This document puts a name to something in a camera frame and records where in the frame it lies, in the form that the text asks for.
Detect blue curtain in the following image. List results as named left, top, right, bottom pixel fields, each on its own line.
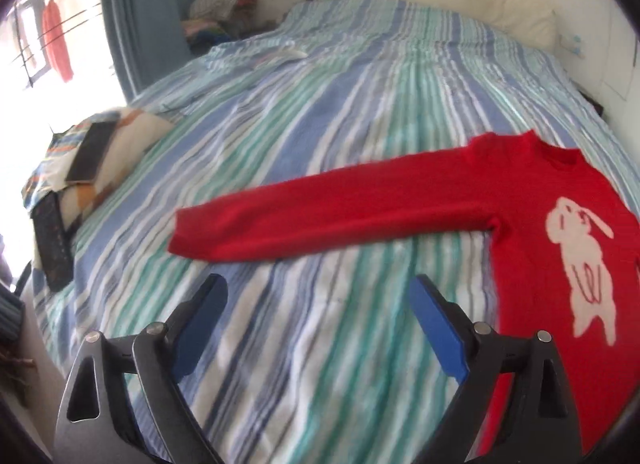
left=100, top=0, right=231, bottom=102

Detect pile of folded clothes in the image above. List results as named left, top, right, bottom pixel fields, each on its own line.
left=181, top=0, right=278, bottom=45

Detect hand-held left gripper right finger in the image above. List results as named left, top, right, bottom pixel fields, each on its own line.
left=409, top=275, right=585, bottom=464

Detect dark tablet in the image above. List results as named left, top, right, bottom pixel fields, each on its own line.
left=65, top=121, right=117, bottom=184

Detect red sweater with white rabbit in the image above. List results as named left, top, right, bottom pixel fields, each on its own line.
left=167, top=130, right=640, bottom=457

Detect striped bed blanket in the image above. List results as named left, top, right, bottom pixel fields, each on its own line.
left=32, top=0, right=640, bottom=464

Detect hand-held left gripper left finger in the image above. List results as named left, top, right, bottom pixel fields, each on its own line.
left=54, top=273, right=229, bottom=464

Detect red hanging garment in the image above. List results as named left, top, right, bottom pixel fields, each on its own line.
left=41, top=0, right=75, bottom=83

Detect black remote control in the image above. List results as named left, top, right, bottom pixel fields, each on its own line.
left=31, top=192, right=75, bottom=292

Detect patterned cushion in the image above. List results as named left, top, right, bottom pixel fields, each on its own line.
left=22, top=108, right=176, bottom=235

